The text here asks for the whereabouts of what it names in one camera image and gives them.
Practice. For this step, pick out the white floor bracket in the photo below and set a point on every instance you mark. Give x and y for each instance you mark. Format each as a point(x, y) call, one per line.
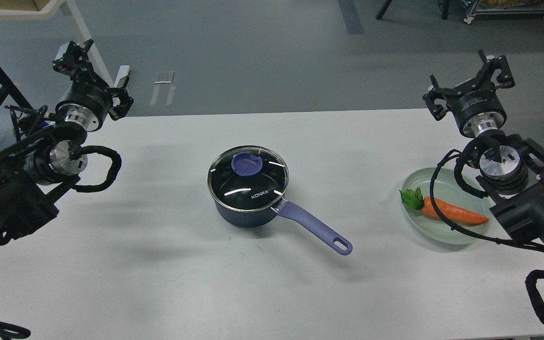
point(164, 88)

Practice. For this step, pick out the dark blue saucepan purple handle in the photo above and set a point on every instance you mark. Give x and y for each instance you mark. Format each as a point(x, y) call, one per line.
point(293, 212)

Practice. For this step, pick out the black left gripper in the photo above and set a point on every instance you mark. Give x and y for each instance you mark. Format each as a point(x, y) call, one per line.
point(84, 103)

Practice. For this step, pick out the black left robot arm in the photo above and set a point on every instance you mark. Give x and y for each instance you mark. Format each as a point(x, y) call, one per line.
point(49, 156)

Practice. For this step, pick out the glass pot lid purple knob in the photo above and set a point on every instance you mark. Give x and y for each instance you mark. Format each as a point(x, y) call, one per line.
point(248, 178)

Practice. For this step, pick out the translucent green plate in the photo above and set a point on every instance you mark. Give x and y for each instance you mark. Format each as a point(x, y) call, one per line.
point(446, 189)

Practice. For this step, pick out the toy carrot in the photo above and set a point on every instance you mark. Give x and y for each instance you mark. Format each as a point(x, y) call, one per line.
point(415, 200)

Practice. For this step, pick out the metal rack with casters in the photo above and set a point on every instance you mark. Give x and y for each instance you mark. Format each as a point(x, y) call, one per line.
point(475, 8)

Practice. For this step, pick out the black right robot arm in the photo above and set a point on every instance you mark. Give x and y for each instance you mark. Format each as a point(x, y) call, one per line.
point(507, 169)

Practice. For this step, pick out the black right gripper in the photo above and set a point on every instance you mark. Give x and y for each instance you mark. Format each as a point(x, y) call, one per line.
point(475, 109)

